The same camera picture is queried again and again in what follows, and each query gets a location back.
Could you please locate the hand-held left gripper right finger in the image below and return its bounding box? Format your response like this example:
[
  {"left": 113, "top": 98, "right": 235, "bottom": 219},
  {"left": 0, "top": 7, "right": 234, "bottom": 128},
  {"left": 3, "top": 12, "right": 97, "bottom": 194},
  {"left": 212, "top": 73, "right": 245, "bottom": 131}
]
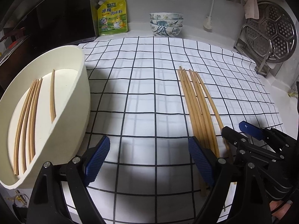
[{"left": 188, "top": 136, "right": 273, "bottom": 224}]

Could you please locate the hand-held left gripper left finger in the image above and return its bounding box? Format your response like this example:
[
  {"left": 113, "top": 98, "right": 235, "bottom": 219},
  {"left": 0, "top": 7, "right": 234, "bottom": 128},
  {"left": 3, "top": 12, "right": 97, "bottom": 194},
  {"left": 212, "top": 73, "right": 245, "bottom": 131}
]
[{"left": 27, "top": 135, "right": 111, "bottom": 224}]

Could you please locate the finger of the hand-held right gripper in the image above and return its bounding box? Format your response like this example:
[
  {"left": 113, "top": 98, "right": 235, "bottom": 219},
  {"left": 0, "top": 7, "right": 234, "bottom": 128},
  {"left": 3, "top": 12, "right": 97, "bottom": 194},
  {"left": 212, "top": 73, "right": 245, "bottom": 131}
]
[
  {"left": 222, "top": 126, "right": 281, "bottom": 160},
  {"left": 238, "top": 121, "right": 297, "bottom": 150}
]

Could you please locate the light wooden chopstick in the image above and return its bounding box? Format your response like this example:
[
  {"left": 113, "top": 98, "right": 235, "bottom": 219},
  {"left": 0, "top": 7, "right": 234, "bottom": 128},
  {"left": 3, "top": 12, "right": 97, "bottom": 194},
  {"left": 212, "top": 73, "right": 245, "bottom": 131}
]
[
  {"left": 15, "top": 80, "right": 37, "bottom": 176},
  {"left": 28, "top": 79, "right": 41, "bottom": 165},
  {"left": 50, "top": 69, "right": 56, "bottom": 124},
  {"left": 194, "top": 71, "right": 234, "bottom": 165},
  {"left": 31, "top": 78, "right": 44, "bottom": 162},
  {"left": 21, "top": 79, "right": 40, "bottom": 174},
  {"left": 13, "top": 80, "right": 35, "bottom": 175}
]

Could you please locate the row of wooden chopsticks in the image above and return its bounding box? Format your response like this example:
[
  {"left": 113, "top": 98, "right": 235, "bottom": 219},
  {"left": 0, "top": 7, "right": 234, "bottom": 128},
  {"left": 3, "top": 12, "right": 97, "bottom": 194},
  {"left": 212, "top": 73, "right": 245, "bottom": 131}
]
[{"left": 177, "top": 66, "right": 221, "bottom": 197}]

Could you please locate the cream plastic basin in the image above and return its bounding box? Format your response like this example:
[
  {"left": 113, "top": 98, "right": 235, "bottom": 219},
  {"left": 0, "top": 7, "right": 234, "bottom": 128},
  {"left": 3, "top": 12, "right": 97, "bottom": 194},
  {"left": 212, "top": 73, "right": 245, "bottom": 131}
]
[{"left": 0, "top": 45, "right": 91, "bottom": 190}]

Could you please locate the person's right hand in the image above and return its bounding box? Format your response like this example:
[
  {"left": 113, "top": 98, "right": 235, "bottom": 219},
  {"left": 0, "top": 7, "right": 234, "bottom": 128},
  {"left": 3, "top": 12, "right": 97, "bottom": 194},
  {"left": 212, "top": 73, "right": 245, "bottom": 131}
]
[{"left": 270, "top": 201, "right": 296, "bottom": 224}]

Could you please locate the metal dish rack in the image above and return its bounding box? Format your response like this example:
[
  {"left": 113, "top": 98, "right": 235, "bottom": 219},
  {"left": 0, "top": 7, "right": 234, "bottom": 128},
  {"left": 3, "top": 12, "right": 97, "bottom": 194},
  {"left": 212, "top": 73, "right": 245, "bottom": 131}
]
[{"left": 234, "top": 24, "right": 282, "bottom": 77}]

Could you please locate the white black checked cloth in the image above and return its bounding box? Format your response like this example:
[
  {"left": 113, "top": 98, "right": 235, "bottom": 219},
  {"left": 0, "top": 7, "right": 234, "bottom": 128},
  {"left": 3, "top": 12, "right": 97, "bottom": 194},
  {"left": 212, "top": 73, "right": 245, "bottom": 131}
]
[{"left": 59, "top": 36, "right": 281, "bottom": 223}]

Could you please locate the small metal fitting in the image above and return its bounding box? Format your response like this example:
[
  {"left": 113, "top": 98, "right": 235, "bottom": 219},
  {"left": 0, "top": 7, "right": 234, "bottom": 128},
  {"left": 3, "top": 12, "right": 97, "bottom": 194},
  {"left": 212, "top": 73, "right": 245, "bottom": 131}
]
[{"left": 7, "top": 190, "right": 28, "bottom": 207}]

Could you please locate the perforated metal steamer plate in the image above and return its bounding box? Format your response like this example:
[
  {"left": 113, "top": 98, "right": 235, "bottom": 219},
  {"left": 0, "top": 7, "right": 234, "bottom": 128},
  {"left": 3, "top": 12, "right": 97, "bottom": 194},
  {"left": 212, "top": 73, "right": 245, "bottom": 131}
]
[{"left": 245, "top": 0, "right": 297, "bottom": 63}]

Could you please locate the white dish brush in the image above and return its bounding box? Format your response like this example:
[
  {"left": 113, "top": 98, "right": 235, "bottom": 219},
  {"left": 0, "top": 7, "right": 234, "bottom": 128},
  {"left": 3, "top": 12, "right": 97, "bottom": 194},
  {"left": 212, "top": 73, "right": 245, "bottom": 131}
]
[{"left": 203, "top": 0, "right": 216, "bottom": 31}]

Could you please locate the pink hanging cloth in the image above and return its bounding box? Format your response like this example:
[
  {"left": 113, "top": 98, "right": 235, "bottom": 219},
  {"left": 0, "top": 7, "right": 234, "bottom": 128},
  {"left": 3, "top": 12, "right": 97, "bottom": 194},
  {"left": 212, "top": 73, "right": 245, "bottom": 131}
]
[{"left": 244, "top": 0, "right": 260, "bottom": 19}]

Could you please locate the blue floral ceramic bowl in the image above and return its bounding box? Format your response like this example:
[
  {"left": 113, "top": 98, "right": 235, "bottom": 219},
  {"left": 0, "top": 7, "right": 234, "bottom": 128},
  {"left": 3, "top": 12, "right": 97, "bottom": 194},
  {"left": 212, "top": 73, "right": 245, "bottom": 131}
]
[
  {"left": 151, "top": 24, "right": 183, "bottom": 37},
  {"left": 150, "top": 19, "right": 184, "bottom": 28},
  {"left": 149, "top": 12, "right": 184, "bottom": 21}
]

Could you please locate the yellow seasoning pouch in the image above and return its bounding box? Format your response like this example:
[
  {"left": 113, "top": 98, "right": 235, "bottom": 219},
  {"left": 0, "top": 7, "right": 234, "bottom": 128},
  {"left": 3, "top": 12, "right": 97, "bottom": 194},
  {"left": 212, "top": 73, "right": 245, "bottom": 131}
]
[{"left": 91, "top": 0, "right": 129, "bottom": 36}]

